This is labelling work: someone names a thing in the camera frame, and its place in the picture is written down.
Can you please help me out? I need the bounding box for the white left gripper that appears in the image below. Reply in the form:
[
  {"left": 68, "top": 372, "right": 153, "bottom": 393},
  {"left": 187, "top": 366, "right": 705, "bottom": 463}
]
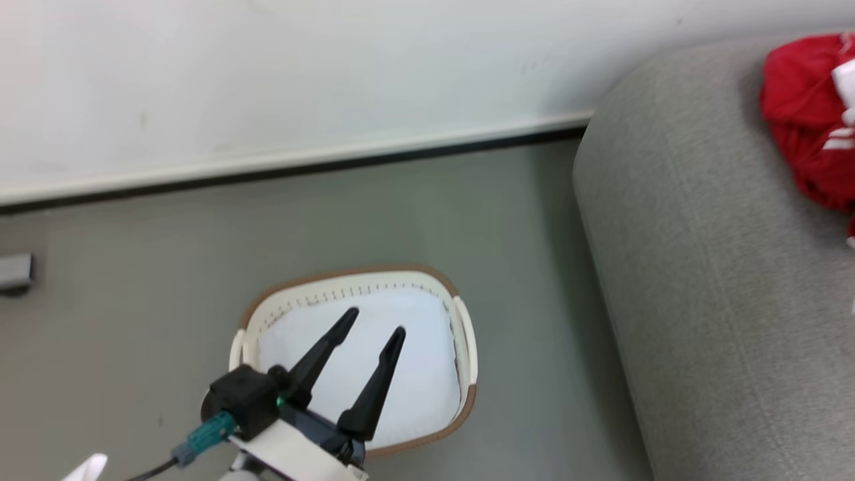
[{"left": 230, "top": 307, "right": 407, "bottom": 481}]

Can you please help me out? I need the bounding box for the red and white garment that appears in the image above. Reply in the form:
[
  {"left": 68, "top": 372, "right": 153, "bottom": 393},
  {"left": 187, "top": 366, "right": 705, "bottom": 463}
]
[{"left": 759, "top": 31, "right": 855, "bottom": 250}]

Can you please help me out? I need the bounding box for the grey fabric sofa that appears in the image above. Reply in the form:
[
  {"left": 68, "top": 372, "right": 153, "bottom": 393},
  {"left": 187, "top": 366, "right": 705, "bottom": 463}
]
[{"left": 572, "top": 29, "right": 855, "bottom": 481}]

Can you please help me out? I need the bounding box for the cream laundry basket brown rim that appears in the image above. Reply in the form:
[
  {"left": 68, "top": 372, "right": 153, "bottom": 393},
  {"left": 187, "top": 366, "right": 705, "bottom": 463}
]
[{"left": 228, "top": 263, "right": 479, "bottom": 459}]

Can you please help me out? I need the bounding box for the white baseboard strip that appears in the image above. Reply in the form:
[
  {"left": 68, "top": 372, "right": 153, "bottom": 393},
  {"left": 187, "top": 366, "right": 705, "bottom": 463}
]
[{"left": 0, "top": 111, "right": 595, "bottom": 208}]

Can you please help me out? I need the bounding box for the black cable teal connector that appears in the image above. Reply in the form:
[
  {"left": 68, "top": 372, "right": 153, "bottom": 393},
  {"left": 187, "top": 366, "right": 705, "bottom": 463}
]
[{"left": 126, "top": 410, "right": 238, "bottom": 481}]

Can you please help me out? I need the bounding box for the grey metal bracket foot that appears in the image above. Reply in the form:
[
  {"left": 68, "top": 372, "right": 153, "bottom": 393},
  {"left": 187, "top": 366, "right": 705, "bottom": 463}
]
[{"left": 0, "top": 252, "right": 35, "bottom": 295}]

